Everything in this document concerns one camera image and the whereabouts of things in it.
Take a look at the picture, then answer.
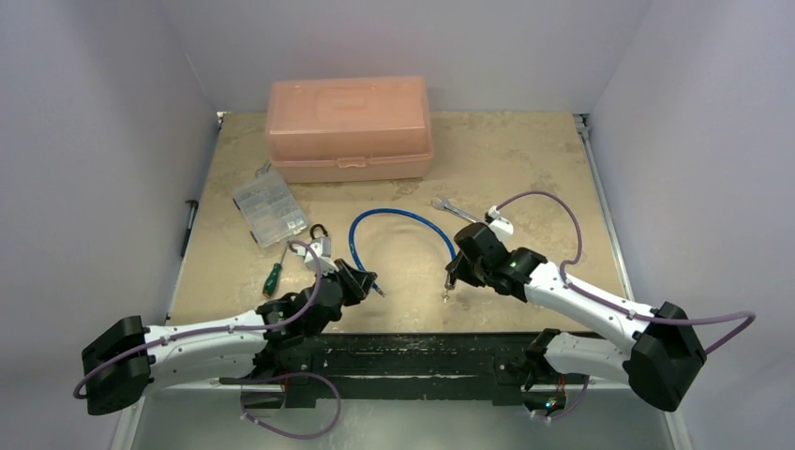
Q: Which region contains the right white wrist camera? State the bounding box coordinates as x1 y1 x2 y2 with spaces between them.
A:
485 205 515 244

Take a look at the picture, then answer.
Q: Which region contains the green-handled screwdriver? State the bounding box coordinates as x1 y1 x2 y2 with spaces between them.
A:
262 243 289 299

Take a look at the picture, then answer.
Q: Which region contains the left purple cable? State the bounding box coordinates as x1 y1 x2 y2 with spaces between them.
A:
73 240 324 400

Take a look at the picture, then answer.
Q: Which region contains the orange plastic toolbox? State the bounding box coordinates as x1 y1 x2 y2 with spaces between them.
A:
265 76 434 184

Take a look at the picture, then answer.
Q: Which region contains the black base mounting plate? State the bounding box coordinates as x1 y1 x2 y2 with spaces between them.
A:
217 332 623 412

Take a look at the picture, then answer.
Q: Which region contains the blue cable lock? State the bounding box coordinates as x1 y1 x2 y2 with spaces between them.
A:
347 207 459 299

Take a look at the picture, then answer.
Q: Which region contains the silver open-end wrench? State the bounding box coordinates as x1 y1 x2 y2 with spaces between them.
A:
430 196 482 223

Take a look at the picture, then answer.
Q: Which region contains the black padlock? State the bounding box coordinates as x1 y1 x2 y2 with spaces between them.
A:
309 223 329 245

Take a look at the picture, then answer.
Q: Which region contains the black tool beside table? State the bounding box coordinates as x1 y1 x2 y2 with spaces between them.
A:
180 199 199 258

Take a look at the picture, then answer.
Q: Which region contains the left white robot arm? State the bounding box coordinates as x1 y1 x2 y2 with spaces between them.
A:
73 259 378 416

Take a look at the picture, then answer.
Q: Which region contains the clear plastic parts box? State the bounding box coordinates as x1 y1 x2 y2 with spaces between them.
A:
232 171 309 248

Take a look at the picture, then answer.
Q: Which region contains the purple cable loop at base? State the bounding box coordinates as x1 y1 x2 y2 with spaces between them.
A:
239 371 343 441

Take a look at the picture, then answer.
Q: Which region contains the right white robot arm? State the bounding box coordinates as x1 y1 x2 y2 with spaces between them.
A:
445 223 707 412

